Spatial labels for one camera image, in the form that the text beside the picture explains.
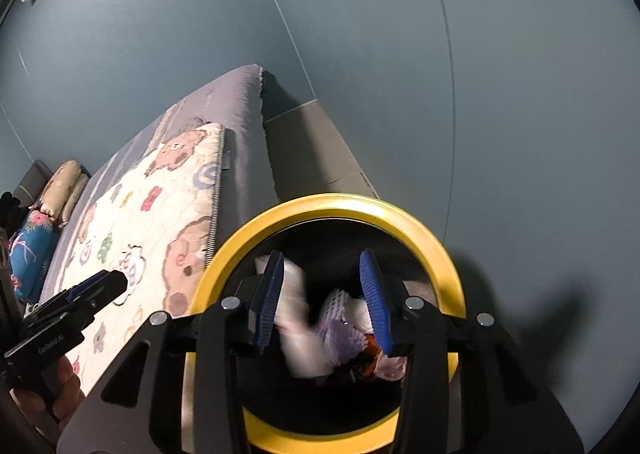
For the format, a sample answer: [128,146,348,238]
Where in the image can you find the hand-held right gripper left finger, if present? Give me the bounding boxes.
[56,249,287,454]

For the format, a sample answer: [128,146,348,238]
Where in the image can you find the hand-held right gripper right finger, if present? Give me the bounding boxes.
[359,248,585,454]

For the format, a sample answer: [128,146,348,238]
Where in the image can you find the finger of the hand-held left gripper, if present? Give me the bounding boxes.
[22,271,113,330]
[4,270,128,377]

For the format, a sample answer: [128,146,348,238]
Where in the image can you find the short purple foam fruit net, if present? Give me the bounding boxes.
[320,288,368,365]

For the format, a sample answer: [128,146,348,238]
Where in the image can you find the white printed paper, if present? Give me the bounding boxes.
[254,254,331,380]

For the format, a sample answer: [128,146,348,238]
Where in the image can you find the small orange peel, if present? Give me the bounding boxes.
[362,334,388,377]

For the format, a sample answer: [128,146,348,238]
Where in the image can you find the yellow rimmed black trash bin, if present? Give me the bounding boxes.
[182,191,467,454]

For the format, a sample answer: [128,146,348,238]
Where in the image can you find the person's left hand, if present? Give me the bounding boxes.
[10,354,88,430]

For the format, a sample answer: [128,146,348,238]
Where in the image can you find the blue floral pillow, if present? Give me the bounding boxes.
[7,211,58,302]

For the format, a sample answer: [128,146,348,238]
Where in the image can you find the black clothes pile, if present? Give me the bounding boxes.
[0,191,23,230]

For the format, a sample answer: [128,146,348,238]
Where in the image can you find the beige folded pillows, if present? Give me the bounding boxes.
[37,160,91,227]

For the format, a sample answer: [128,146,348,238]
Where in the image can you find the grey padded headboard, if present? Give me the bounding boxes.
[12,160,48,205]

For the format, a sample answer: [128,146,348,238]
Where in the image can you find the bear printed cream blanket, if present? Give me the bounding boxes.
[60,123,226,397]

